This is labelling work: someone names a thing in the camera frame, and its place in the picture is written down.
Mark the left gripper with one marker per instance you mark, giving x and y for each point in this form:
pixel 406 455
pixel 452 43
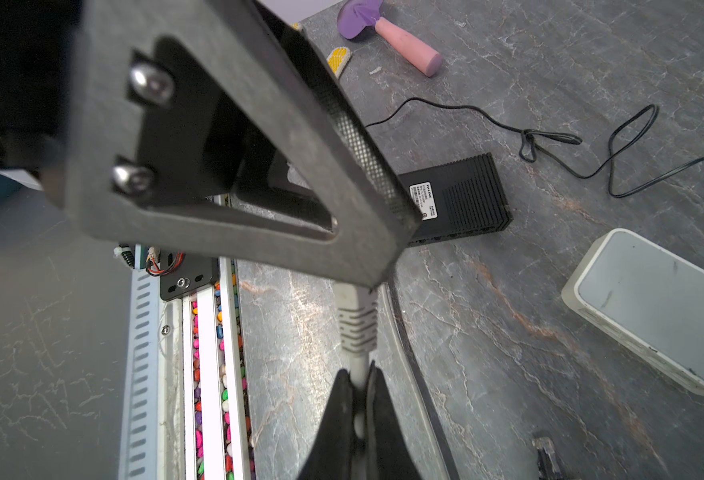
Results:
pixel 35 47

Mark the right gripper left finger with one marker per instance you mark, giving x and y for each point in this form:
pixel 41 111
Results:
pixel 332 451

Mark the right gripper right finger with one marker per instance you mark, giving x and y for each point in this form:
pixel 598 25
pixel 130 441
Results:
pixel 387 455

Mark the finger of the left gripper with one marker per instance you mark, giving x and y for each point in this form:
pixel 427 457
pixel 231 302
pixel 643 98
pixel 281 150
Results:
pixel 215 128

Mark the black network switch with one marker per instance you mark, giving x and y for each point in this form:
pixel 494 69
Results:
pixel 459 199

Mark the purple pink toy shovel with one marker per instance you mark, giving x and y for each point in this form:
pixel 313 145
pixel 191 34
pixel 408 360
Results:
pixel 357 15

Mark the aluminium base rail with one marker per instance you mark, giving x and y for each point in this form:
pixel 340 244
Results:
pixel 186 407

